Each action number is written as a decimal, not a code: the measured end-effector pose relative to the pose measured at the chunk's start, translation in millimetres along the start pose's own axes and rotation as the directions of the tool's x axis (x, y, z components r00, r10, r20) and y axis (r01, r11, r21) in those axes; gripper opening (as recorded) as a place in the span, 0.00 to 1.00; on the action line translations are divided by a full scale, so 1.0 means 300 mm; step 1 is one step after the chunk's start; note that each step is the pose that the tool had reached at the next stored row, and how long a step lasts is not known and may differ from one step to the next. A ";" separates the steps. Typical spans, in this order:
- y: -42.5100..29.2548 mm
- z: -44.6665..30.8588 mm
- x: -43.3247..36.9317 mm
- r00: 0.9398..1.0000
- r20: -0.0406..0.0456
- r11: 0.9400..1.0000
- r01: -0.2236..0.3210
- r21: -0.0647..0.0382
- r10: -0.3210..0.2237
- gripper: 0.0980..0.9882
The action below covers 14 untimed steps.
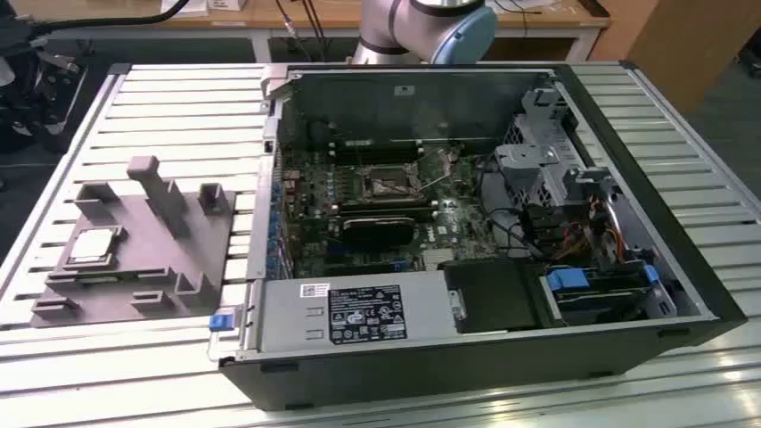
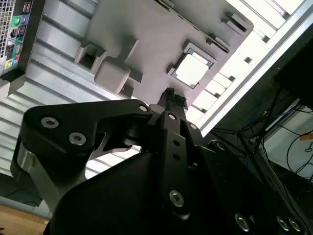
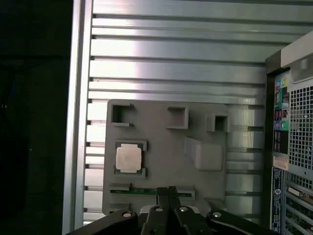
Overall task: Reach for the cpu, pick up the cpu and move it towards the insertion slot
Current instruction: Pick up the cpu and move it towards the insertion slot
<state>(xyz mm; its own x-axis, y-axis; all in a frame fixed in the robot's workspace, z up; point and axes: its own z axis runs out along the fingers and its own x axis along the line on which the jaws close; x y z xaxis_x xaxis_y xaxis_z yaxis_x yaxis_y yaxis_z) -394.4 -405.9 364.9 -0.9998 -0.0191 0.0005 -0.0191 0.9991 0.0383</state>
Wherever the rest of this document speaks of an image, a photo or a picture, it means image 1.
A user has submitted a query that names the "black cooler shroud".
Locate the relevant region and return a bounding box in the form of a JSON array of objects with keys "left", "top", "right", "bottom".
[{"left": 340, "top": 216, "right": 416, "bottom": 250}]

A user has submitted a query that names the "CPU socket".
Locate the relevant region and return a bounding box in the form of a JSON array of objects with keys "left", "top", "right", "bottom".
[{"left": 361, "top": 165, "right": 426, "bottom": 202}]

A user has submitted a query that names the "silver square CPU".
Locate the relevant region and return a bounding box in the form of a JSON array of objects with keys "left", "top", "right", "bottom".
[{"left": 67, "top": 228, "right": 121, "bottom": 265}]

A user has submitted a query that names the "grey parts rack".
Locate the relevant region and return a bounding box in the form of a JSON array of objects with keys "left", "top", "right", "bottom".
[{"left": 28, "top": 155, "right": 238, "bottom": 330}]

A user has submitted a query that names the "black wire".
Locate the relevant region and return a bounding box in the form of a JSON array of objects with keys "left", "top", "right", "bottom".
[{"left": 485, "top": 207, "right": 546, "bottom": 260}]

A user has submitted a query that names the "green motherboard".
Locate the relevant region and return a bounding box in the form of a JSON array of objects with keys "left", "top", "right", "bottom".
[{"left": 276, "top": 146, "right": 513, "bottom": 280}]

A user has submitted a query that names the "black hose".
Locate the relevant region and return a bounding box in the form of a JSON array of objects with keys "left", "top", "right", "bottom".
[{"left": 28, "top": 0, "right": 193, "bottom": 29}]

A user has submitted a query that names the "black power supply label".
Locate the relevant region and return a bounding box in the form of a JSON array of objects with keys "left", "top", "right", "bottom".
[{"left": 326, "top": 284, "right": 409, "bottom": 345}]

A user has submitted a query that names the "coloured wire bundle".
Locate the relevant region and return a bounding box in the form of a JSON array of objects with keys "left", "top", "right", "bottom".
[{"left": 557, "top": 195, "right": 630, "bottom": 265}]

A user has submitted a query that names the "blue disk carrier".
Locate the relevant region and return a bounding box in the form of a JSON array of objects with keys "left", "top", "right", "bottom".
[{"left": 546, "top": 266, "right": 590, "bottom": 293}]

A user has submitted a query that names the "black drive box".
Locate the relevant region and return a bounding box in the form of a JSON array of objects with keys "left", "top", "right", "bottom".
[{"left": 442, "top": 258, "right": 552, "bottom": 334}]

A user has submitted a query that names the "metal socket cover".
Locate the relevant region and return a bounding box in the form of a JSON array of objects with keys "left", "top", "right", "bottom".
[{"left": 418, "top": 142, "right": 465, "bottom": 179}]

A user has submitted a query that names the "grey power supply unit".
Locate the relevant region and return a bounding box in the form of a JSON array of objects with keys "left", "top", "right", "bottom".
[{"left": 256, "top": 271, "right": 462, "bottom": 353}]

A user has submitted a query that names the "silver chipset heatsink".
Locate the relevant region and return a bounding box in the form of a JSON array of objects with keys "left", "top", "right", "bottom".
[{"left": 424, "top": 249, "right": 457, "bottom": 269}]

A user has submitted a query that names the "wooden cabinet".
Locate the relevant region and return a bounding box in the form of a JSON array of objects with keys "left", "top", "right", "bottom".
[{"left": 588, "top": 0, "right": 761, "bottom": 115}]

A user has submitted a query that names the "thin metal locking lever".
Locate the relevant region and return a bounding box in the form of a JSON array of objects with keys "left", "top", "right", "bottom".
[{"left": 414, "top": 174, "right": 448, "bottom": 194}]

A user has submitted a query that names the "metal drive cage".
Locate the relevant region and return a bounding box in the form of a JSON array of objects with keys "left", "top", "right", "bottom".
[{"left": 492, "top": 86, "right": 617, "bottom": 209}]

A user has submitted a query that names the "black open PC case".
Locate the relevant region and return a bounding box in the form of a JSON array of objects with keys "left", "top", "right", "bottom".
[{"left": 216, "top": 62, "right": 749, "bottom": 412}]

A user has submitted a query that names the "black RAM slot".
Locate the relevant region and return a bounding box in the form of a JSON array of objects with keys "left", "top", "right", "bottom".
[
  {"left": 330, "top": 138, "right": 418, "bottom": 165},
  {"left": 336, "top": 200, "right": 433, "bottom": 218}
]

